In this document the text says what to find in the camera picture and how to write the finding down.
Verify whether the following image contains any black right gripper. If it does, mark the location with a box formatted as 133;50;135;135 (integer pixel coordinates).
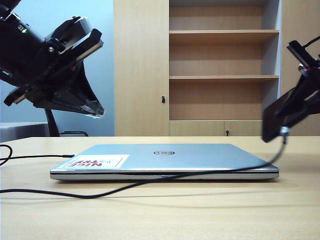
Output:
274;40;320;128

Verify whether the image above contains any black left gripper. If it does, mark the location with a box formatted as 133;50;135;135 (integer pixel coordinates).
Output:
3;28;105;118

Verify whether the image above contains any black braided charging cable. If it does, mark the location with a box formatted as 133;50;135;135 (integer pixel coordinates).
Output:
0;126;291;200

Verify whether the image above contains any black smartphone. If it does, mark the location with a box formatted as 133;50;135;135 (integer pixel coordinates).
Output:
261;87;305;143

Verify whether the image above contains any black office chair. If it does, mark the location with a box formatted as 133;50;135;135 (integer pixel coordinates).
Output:
44;107;89;138

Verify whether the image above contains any white red laptop sticker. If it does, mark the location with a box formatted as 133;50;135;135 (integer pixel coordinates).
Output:
61;154;130;170

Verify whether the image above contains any light wooden cabinet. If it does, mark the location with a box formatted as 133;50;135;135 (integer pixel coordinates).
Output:
112;0;320;138

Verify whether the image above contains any silver Dell laptop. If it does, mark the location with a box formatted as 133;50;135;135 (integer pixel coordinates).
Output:
49;143;280;181

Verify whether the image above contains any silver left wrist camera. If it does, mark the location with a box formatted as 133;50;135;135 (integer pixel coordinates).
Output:
56;16;94;55

